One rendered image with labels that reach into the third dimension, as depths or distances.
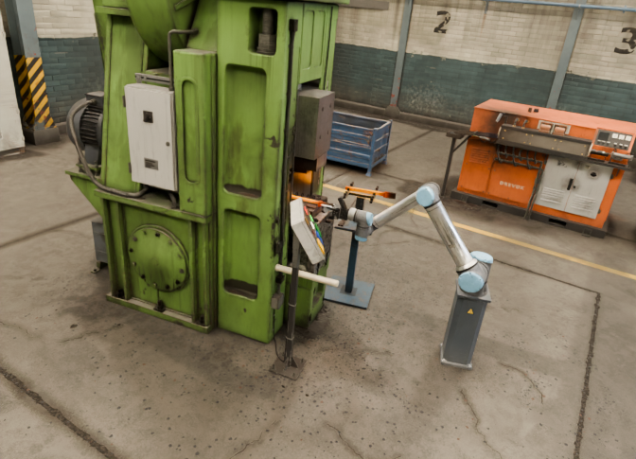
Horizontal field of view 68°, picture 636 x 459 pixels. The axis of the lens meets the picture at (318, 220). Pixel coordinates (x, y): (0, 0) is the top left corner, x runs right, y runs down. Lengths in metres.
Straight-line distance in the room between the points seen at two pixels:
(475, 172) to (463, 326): 3.50
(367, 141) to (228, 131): 4.21
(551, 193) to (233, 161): 4.46
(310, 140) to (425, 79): 8.07
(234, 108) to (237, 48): 0.36
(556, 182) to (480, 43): 4.82
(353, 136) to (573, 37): 4.90
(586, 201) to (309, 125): 4.27
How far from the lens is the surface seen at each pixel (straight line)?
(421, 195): 3.03
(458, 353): 3.63
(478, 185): 6.70
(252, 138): 3.02
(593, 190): 6.52
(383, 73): 11.36
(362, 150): 7.13
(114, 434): 3.13
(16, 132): 7.84
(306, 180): 3.61
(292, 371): 3.38
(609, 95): 10.38
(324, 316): 3.89
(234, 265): 3.43
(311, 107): 3.03
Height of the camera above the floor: 2.30
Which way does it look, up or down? 25 degrees down
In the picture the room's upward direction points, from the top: 5 degrees clockwise
